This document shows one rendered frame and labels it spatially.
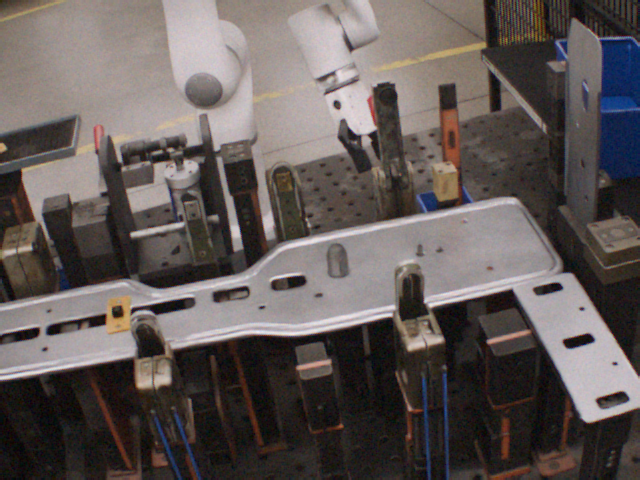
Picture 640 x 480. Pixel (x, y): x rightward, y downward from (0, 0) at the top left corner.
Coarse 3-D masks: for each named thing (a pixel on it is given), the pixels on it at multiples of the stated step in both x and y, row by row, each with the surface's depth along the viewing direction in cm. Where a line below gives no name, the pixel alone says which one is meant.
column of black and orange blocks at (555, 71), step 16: (560, 64) 136; (560, 80) 135; (560, 96) 137; (560, 112) 139; (560, 128) 140; (560, 144) 142; (560, 160) 144; (560, 176) 146; (560, 192) 148; (544, 288) 164
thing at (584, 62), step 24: (576, 24) 116; (576, 48) 118; (600, 48) 110; (576, 72) 120; (600, 72) 112; (576, 96) 123; (600, 96) 114; (576, 120) 125; (600, 120) 116; (576, 144) 127; (576, 168) 129; (576, 192) 132; (576, 216) 134
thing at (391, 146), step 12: (372, 84) 133; (384, 84) 133; (372, 96) 134; (384, 96) 130; (396, 96) 131; (384, 108) 135; (396, 108) 134; (384, 120) 136; (396, 120) 135; (384, 132) 136; (396, 132) 136; (384, 144) 136; (396, 144) 138; (384, 156) 137; (396, 156) 139; (384, 168) 138
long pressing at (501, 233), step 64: (320, 256) 135; (384, 256) 133; (448, 256) 131; (512, 256) 128; (0, 320) 131; (64, 320) 129; (192, 320) 126; (256, 320) 124; (320, 320) 122; (384, 320) 122
